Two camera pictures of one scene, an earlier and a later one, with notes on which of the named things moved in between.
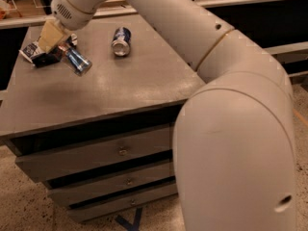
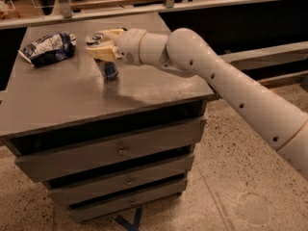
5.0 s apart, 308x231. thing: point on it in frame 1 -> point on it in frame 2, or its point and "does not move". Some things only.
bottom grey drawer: x=108 y=206 does not move
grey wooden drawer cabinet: x=103 y=142 does not move
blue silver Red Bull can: x=77 y=64 -> x=93 y=38
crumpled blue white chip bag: x=39 y=58 does not move
